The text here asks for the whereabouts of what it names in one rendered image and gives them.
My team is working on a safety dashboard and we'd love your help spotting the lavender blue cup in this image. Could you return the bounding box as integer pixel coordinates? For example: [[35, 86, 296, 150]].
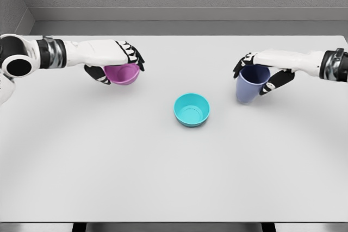
[[235, 65, 272, 105]]

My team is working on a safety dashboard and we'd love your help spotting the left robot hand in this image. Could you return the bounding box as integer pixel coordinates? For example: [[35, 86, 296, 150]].
[[83, 40, 145, 85]]

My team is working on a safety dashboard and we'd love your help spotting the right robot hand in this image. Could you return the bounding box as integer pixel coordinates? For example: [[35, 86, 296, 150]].
[[232, 50, 296, 96]]

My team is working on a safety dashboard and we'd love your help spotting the pink bowl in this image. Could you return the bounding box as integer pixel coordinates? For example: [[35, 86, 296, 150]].
[[103, 63, 140, 85]]

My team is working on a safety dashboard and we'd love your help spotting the teal bowl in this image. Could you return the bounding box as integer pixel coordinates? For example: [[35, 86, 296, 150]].
[[173, 93, 211, 128]]

